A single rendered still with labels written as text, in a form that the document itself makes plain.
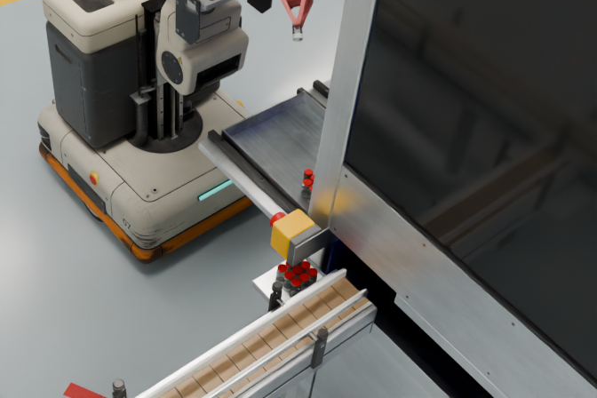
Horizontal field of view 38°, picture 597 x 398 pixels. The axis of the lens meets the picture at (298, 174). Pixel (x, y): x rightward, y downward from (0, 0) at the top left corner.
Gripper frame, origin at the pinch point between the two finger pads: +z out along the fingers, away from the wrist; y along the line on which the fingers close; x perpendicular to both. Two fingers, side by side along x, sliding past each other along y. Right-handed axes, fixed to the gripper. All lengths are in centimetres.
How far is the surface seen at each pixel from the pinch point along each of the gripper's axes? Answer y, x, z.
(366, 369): 21, -6, 74
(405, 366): 8, -15, 74
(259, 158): 22.1, 15.5, 23.0
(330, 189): -9.0, -5.5, 40.0
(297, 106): 34.4, 7.8, 6.7
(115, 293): 93, 83, 42
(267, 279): 6, 11, 54
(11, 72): 128, 141, -57
